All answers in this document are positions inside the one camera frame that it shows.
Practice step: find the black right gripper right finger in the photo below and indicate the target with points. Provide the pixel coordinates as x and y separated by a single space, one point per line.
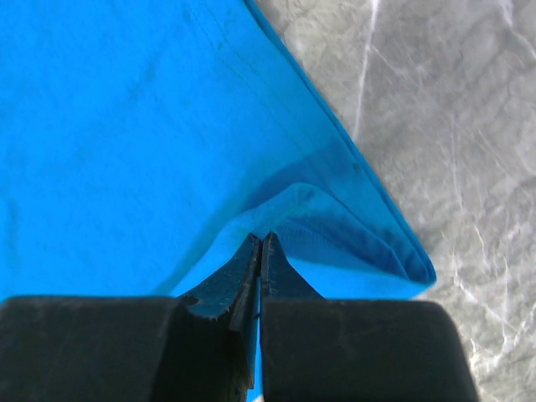
317 349

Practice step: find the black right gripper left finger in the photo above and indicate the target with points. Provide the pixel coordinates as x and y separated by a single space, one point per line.
199 346

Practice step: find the blue t-shirt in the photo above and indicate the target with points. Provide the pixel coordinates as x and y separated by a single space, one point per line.
143 141

